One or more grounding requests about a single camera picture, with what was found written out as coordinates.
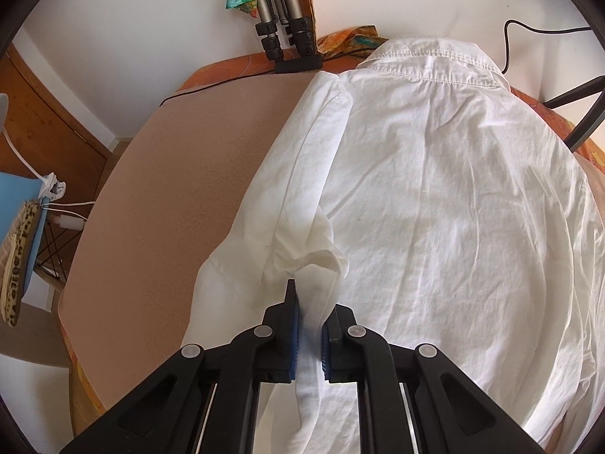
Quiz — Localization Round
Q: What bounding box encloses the white long-sleeve shirt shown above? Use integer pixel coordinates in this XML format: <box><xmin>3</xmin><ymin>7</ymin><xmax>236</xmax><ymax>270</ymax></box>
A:
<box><xmin>185</xmin><ymin>37</ymin><xmax>604</xmax><ymax>453</ymax></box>

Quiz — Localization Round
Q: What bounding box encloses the beige fleece blanket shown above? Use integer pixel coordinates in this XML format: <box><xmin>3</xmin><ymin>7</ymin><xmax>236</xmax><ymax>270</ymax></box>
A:
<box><xmin>58</xmin><ymin>70</ymin><xmax>605</xmax><ymax>454</ymax></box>

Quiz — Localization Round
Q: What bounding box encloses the leopard print cushion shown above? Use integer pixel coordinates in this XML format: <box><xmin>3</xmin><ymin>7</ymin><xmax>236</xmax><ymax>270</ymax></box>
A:
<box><xmin>1</xmin><ymin>200</ymin><xmax>42</xmax><ymax>328</ymax></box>

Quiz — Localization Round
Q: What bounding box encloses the blue chair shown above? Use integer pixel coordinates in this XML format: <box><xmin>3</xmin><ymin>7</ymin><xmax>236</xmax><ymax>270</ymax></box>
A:
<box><xmin>0</xmin><ymin>172</ymin><xmax>47</xmax><ymax>293</ymax></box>

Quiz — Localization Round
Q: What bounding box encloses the wooden cabinet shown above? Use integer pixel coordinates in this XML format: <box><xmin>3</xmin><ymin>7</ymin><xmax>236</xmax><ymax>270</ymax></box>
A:
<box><xmin>1</xmin><ymin>45</ymin><xmax>111</xmax><ymax>216</ymax></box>

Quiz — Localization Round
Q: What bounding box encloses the white desk lamp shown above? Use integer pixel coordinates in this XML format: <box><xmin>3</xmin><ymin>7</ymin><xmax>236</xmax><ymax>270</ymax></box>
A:
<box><xmin>0</xmin><ymin>92</ymin><xmax>68</xmax><ymax>200</ymax></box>

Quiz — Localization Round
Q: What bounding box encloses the orange floral bed sheet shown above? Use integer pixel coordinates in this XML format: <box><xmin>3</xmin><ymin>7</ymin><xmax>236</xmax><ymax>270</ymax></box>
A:
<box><xmin>57</xmin><ymin>23</ymin><xmax>605</xmax><ymax>417</ymax></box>

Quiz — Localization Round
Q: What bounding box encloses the folded silver tripod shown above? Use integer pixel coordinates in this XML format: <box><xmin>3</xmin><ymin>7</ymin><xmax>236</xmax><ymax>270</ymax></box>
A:
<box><xmin>255</xmin><ymin>0</ymin><xmax>323</xmax><ymax>74</ymax></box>

